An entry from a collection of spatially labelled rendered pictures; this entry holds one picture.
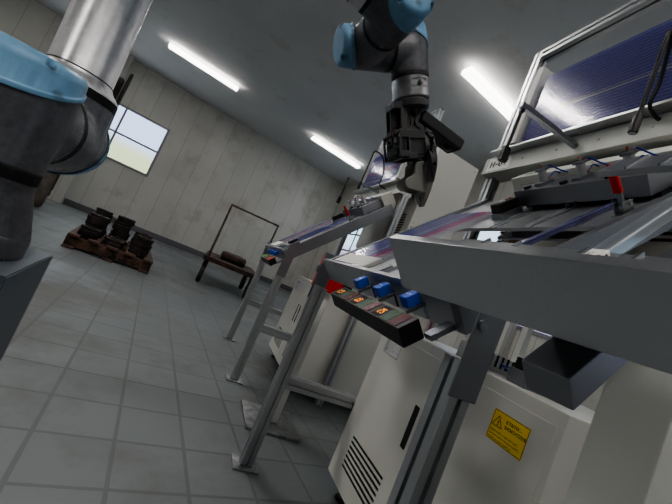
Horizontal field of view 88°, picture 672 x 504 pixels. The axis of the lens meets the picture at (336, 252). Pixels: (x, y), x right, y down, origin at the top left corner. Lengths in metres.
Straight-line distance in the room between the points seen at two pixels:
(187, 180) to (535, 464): 8.32
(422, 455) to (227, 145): 8.54
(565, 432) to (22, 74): 0.92
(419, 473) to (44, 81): 0.65
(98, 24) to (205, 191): 8.05
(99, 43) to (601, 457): 0.81
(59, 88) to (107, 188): 8.15
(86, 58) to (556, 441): 0.97
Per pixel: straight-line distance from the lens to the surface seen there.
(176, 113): 8.85
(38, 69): 0.51
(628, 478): 0.49
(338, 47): 0.76
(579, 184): 1.05
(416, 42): 0.80
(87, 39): 0.67
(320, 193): 9.46
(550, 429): 0.82
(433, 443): 0.57
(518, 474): 0.85
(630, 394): 0.49
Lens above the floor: 0.67
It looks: 5 degrees up
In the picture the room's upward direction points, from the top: 23 degrees clockwise
